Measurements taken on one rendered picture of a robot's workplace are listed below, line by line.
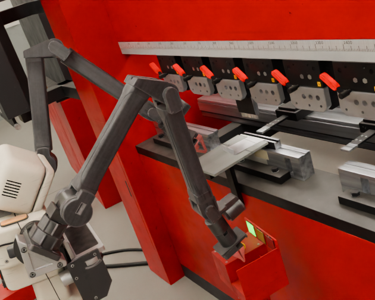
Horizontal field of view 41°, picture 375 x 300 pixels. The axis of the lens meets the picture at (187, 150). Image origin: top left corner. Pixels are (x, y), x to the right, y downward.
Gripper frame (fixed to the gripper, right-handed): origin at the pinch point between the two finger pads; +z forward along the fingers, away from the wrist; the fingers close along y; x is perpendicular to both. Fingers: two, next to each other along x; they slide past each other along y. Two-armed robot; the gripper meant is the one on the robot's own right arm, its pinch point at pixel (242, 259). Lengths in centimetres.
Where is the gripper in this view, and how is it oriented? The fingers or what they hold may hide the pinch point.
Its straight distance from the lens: 167.2
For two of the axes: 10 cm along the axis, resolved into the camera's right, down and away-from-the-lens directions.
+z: 5.2, 7.4, 4.3
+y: 7.6, -6.3, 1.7
